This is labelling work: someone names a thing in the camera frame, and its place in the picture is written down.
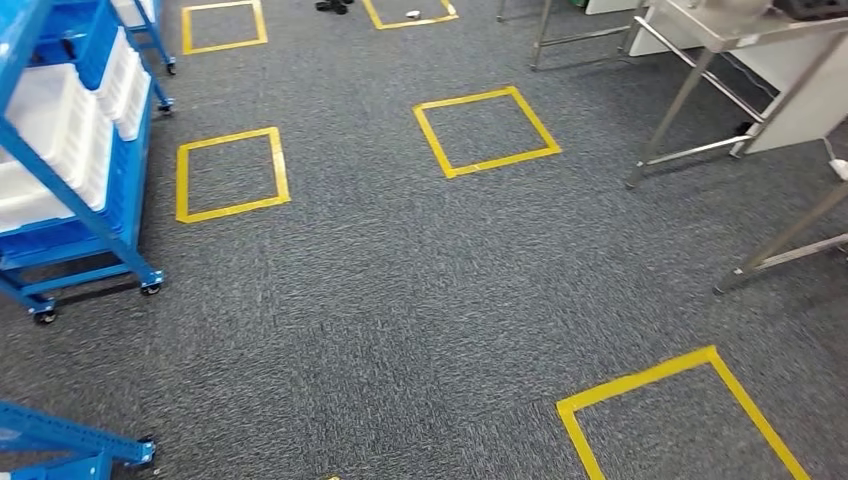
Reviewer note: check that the blue plastic crate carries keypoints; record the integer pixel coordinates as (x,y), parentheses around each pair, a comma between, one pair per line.
(93,40)
(129,179)

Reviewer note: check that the small white object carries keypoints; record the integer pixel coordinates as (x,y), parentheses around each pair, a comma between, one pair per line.
(413,14)

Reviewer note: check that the flat black object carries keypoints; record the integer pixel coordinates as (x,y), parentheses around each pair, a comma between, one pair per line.
(811,8)

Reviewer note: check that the small black object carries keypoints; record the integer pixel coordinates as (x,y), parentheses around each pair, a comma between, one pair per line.
(333,6)

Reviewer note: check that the steel table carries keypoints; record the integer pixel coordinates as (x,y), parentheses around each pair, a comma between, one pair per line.
(715,30)
(540,33)

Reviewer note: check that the blue wheeled shelf rack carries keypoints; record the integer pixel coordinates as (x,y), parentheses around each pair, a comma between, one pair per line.
(73,205)
(149,30)
(66,437)

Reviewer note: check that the white partition panel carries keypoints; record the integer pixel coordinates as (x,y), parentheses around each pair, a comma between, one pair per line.
(808,112)

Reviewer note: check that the white plastic crate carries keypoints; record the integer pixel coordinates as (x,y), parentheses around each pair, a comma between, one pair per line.
(53,119)
(122,79)
(26,195)

